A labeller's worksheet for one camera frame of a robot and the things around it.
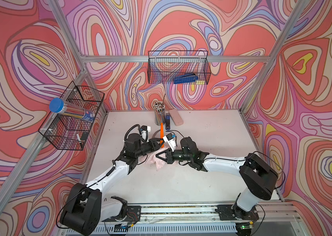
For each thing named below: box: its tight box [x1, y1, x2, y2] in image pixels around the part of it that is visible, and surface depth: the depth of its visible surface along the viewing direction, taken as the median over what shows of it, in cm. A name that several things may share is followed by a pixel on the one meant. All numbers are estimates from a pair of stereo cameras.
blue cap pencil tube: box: [49, 97, 96, 123], surface depth 66 cm
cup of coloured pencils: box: [152, 100, 166, 126], surface depth 104 cm
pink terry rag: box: [138, 147, 168, 172], surface depth 77 cm
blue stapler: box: [165, 113, 171, 131], surface depth 113 cm
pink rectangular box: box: [168, 109, 184, 127], surface depth 114 cm
